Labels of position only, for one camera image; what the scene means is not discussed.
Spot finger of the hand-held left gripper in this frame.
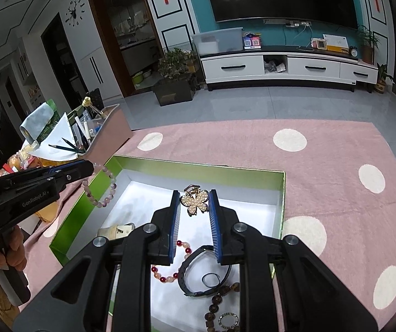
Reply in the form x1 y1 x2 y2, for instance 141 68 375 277
46 172 88 194
0 160 95 188

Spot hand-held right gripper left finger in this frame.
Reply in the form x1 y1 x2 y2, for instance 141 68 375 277
11 190 180 332

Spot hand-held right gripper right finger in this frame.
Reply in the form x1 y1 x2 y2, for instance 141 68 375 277
209 189 380 332

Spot pearl butterfly hair clip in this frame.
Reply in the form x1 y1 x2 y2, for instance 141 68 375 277
180 185 209 217

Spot purple bead bracelet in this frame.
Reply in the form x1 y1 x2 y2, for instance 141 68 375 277
81 162 119 209

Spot green cardboard box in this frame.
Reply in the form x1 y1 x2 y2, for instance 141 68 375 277
49 155 286 332

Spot black wrist watch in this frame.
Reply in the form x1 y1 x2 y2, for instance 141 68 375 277
178 245 233 297

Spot person's left hand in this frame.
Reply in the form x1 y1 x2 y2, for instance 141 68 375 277
0 227 26 284

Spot white paper sheet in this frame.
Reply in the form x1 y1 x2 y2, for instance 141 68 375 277
28 112 81 162

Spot grey cloth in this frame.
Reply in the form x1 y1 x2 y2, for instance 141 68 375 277
20 102 55 142

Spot pink desk organizer box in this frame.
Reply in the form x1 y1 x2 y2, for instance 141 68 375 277
65 104 133 167

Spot pink dotted mat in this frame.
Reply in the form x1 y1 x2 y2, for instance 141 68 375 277
22 121 396 332

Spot green plastic basins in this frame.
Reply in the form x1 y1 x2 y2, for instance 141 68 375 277
131 70 153 85

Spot potted plant in black box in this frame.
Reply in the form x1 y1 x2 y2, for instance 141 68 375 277
152 74 194 107

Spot white television cabinet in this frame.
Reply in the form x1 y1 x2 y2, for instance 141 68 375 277
200 46 380 94

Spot clear plastic storage bin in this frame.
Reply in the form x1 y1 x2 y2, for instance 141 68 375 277
191 28 244 56

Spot blue and red code stands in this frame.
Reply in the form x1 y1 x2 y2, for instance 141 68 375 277
243 33 262 49

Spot yellow and white box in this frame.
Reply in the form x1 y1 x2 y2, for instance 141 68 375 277
322 34 350 52

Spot small potted floor plant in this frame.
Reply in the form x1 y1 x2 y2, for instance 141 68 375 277
374 63 394 94

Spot potted plant in brown pot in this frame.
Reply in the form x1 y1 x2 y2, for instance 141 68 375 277
357 24 380 65

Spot red bead bracelet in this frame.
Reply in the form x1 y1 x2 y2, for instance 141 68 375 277
151 239 192 283

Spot black hair tie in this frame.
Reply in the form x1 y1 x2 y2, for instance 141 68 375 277
201 273 221 288

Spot brown bead bracelet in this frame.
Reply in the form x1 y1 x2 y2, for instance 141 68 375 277
204 282 241 331

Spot black deer wall clock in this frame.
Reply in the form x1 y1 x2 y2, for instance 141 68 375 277
65 0 87 27

